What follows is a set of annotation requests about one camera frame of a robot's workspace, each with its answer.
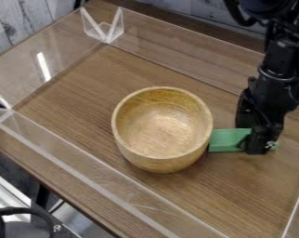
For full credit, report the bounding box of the grey metal base plate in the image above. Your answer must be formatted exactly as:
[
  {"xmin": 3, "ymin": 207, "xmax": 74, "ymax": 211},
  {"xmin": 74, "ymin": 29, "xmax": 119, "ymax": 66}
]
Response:
[{"xmin": 0, "ymin": 221, "xmax": 82, "ymax": 238}]

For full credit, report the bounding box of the green rectangular block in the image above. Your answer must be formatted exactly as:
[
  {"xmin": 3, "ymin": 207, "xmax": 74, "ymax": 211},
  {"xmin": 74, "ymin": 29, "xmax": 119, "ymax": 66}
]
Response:
[{"xmin": 207, "ymin": 127, "xmax": 281, "ymax": 153}]

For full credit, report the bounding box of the black cable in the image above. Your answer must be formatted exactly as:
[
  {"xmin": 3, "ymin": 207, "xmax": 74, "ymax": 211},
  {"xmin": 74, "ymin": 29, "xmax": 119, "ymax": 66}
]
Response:
[{"xmin": 0, "ymin": 205, "xmax": 60, "ymax": 238}]

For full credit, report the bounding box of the clear acrylic front wall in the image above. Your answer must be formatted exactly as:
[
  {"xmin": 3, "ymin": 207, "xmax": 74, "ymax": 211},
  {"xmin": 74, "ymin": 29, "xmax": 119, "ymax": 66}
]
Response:
[{"xmin": 0, "ymin": 110, "xmax": 229, "ymax": 238}]

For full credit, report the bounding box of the clear acrylic corner bracket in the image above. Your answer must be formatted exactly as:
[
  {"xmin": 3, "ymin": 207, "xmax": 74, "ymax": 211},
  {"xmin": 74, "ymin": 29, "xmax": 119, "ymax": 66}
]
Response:
[{"xmin": 79, "ymin": 7, "xmax": 124, "ymax": 44}]

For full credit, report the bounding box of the brown wooden bowl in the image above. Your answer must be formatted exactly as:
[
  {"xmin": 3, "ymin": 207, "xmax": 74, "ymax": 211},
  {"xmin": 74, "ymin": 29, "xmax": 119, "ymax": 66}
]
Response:
[{"xmin": 112, "ymin": 86, "xmax": 214, "ymax": 173}]

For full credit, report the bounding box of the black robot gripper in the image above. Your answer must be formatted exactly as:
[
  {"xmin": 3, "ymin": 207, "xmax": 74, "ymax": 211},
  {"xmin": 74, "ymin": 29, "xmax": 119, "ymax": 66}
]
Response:
[{"xmin": 237, "ymin": 66, "xmax": 299, "ymax": 154}]

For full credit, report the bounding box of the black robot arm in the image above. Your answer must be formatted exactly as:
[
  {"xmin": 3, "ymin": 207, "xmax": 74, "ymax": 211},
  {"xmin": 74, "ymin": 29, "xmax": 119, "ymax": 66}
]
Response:
[{"xmin": 223, "ymin": 0, "xmax": 299, "ymax": 154}]

